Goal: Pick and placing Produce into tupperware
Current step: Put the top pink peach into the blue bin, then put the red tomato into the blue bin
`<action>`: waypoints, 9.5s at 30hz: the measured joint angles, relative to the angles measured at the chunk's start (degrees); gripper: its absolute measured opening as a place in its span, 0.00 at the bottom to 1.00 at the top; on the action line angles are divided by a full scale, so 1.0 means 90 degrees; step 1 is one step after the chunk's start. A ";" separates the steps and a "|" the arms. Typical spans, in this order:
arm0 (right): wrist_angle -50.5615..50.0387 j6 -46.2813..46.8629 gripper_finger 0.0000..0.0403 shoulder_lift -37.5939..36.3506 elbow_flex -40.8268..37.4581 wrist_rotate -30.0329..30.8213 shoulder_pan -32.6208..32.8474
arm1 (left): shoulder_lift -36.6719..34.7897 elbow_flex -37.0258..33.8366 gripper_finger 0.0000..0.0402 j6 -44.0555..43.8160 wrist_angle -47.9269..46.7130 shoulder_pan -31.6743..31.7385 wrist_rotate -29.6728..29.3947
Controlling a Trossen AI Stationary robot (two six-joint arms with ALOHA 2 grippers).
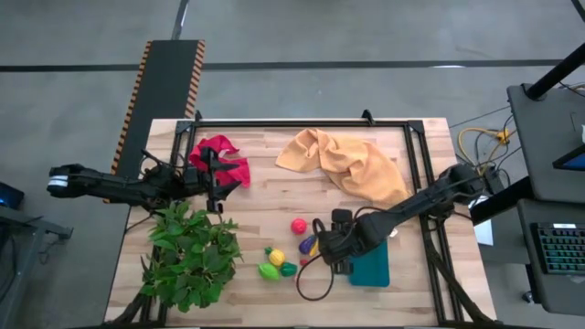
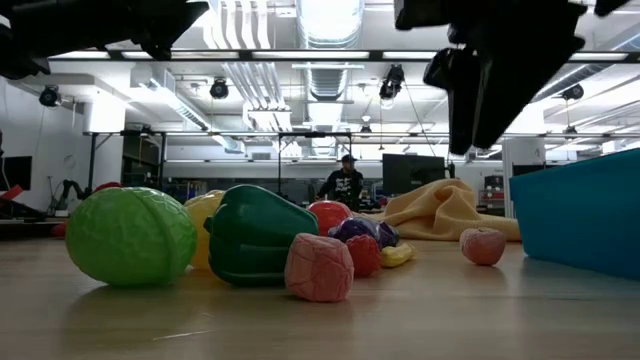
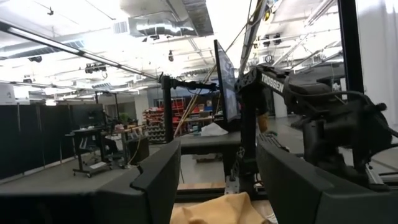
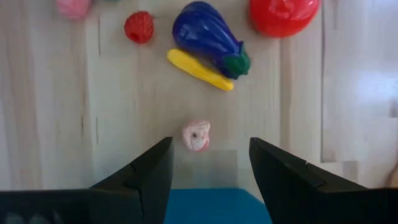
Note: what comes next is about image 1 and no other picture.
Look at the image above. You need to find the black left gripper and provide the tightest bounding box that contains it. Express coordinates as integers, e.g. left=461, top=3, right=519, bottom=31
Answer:
left=184, top=146, right=243, bottom=215

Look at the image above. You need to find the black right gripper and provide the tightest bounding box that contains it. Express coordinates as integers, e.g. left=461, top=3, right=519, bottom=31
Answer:
left=316, top=208, right=367, bottom=276

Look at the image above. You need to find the purple toy eggplant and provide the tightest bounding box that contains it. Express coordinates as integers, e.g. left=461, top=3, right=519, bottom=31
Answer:
left=298, top=234, right=317, bottom=256

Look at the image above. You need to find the yellow toy bell pepper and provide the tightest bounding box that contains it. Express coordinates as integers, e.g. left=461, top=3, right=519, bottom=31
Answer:
left=263, top=247, right=287, bottom=268

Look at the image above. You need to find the light green toy cabbage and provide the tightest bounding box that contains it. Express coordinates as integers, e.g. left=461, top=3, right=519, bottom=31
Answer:
left=257, top=262, right=282, bottom=282

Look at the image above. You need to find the teal tupperware container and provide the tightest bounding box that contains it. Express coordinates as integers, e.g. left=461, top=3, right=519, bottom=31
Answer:
left=347, top=239, right=391, bottom=288

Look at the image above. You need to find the red cloth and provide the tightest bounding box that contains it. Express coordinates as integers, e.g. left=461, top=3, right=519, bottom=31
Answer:
left=188, top=133, right=252, bottom=189

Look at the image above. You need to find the orange-yellow towel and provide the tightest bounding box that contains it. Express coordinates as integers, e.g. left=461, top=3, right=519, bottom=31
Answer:
left=275, top=128, right=411, bottom=207

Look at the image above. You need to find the green leafy artificial plant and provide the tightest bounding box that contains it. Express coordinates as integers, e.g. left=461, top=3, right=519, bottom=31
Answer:
left=139, top=200, right=243, bottom=314

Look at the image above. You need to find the black hazard-striped floor mat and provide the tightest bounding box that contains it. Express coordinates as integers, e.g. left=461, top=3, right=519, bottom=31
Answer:
left=103, top=39, right=207, bottom=205

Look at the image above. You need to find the white paper sheet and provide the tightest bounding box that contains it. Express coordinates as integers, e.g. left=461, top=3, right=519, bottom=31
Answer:
left=473, top=196, right=495, bottom=247

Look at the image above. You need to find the black power strip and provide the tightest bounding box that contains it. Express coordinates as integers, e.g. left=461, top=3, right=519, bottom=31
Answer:
left=484, top=166, right=504, bottom=193

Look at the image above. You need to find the black desk crossbar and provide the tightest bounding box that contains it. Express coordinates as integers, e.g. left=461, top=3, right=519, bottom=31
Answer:
left=470, top=175, right=534, bottom=226

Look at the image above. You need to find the grey metal stand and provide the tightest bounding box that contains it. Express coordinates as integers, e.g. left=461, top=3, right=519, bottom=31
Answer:
left=0, top=205, right=74, bottom=329

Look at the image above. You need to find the black device with blue light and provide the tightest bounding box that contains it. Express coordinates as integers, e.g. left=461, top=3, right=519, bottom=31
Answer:
left=0, top=181, right=26, bottom=210

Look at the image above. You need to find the grey desk with keyboard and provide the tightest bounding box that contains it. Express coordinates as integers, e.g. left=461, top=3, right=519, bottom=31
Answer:
left=516, top=198, right=585, bottom=317

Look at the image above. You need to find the backlit black keyboard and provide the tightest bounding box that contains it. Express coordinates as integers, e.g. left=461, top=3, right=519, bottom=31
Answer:
left=529, top=222, right=585, bottom=276

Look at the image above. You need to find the grey desk with tablet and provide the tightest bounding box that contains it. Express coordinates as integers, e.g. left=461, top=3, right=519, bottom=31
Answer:
left=506, top=83, right=585, bottom=204

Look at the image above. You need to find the tablet with blue screen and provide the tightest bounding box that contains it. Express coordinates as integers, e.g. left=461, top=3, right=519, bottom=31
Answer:
left=551, top=144, right=585, bottom=173

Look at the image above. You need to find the black round pole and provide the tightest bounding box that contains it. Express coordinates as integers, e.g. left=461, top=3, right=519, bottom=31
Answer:
left=524, top=43, right=585, bottom=101

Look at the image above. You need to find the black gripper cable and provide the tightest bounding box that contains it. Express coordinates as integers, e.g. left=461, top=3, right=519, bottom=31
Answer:
left=295, top=253, right=336, bottom=302

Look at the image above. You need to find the black aluminium table frame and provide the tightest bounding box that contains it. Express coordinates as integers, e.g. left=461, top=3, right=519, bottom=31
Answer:
left=107, top=109, right=499, bottom=328

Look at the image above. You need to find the yellow extension cable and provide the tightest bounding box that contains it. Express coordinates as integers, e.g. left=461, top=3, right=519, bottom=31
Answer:
left=458, top=127, right=512, bottom=177

